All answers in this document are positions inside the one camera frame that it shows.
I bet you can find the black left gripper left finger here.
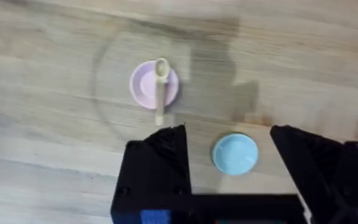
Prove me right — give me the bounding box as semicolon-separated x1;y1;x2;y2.
110;123;193;224

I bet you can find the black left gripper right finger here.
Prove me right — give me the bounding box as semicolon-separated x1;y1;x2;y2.
269;124;358;224

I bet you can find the light blue plate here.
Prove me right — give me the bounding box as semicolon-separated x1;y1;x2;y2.
212;133;259;176

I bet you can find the pink plate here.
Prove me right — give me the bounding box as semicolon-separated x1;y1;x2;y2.
129;60;180;110

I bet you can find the wooden spoon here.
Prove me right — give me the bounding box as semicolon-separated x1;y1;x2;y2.
154;57;171;126

